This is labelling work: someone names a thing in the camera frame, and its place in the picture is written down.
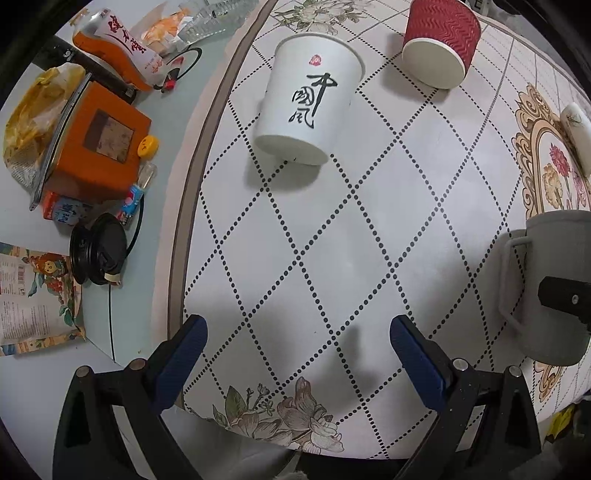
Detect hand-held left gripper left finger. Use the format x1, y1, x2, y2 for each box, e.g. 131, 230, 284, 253
52, 315, 208, 480

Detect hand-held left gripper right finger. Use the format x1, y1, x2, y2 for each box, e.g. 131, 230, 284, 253
388, 315, 542, 480

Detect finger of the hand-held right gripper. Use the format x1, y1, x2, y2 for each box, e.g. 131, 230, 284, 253
538, 276, 591, 325

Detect grey mug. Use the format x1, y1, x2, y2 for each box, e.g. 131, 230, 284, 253
499, 209, 591, 367

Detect small white ceramic cup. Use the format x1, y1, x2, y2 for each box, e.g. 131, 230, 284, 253
560, 102, 591, 176

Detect white paper cup black calligraphy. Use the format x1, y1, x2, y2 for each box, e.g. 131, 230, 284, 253
253, 33, 366, 166

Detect red ribbed paper cup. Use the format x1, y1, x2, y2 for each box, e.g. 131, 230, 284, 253
402, 0, 482, 90

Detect diamond patterned floral tablecloth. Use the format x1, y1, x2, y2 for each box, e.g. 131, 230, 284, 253
152, 0, 591, 462

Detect yellow scrap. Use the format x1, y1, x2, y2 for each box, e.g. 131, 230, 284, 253
545, 405, 579, 445

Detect floral printed snack bag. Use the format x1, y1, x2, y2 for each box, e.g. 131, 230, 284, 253
0, 242, 88, 357

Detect blue and red small packet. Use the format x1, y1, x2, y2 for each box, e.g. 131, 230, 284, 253
117, 184, 145, 227

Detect orange box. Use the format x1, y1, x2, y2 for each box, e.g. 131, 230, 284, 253
39, 82, 152, 205

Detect clear bottle with yellow cap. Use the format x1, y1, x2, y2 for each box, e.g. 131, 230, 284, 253
135, 135, 160, 190

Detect yellow plastic bag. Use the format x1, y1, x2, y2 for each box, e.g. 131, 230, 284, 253
4, 64, 86, 188

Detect orange and white snack package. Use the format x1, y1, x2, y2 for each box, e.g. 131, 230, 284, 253
72, 8, 165, 92

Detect black bar tool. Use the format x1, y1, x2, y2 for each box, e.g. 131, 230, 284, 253
39, 36, 139, 105

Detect wrapped bread packet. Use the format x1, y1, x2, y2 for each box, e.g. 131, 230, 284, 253
141, 2, 195, 54

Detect clear plastic wrapping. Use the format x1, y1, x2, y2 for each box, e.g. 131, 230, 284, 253
178, 0, 259, 44

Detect black round cable reel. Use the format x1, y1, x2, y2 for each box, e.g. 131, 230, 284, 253
69, 212, 128, 287

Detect thin black looped cable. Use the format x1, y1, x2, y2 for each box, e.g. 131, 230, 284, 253
154, 46, 204, 90

